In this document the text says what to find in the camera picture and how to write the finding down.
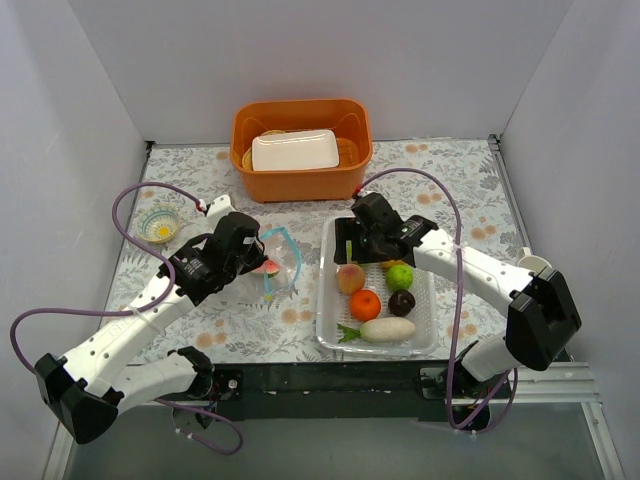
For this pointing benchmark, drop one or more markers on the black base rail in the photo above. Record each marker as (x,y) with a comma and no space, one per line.
(327,390)

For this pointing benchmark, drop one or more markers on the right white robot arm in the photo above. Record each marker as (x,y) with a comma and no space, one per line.
(541,315)

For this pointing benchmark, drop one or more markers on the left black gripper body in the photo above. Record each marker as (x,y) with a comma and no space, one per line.
(255,254)

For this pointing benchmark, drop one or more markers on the floral table mat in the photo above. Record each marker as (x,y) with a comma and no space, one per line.
(455,183)

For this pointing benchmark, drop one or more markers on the patterned small bowl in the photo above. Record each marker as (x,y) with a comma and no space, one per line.
(158,224)

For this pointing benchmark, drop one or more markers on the yellow plate in tub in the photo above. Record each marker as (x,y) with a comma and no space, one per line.
(246,160)

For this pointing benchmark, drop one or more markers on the green lime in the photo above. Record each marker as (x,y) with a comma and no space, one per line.
(399,277)

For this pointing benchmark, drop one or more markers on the white radish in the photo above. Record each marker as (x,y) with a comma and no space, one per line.
(379,330)

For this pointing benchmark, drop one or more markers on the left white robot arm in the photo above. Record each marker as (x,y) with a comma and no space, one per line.
(88,387)

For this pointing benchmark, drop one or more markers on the white cup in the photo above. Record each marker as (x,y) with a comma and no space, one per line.
(527,260)

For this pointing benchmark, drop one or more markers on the dark purple mangosteen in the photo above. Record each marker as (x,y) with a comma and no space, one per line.
(401,303)

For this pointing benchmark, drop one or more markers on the green apple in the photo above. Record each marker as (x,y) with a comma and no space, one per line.
(348,251)

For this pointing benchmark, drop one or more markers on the peach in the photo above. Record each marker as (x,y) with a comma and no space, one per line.
(350,279)

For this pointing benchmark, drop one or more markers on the watermelon slice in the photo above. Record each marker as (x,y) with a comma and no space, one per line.
(269,268)

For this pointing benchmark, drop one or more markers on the orange tangerine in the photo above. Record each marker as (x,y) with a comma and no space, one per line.
(364,305)

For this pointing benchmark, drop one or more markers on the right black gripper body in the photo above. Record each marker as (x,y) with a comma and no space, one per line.
(368,245)

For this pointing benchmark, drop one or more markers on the orange plastic tub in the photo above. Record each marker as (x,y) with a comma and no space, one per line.
(346,118)

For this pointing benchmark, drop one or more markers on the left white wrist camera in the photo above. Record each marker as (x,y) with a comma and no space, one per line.
(218,207)

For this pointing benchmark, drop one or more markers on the yellow mango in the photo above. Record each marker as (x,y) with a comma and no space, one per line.
(391,263)

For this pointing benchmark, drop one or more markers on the clear zip top bag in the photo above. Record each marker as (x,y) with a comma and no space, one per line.
(274,278)

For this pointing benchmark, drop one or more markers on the white rectangular dish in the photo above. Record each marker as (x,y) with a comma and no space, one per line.
(295,150)

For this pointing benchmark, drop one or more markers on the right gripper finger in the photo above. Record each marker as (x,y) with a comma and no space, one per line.
(345,228)
(375,250)

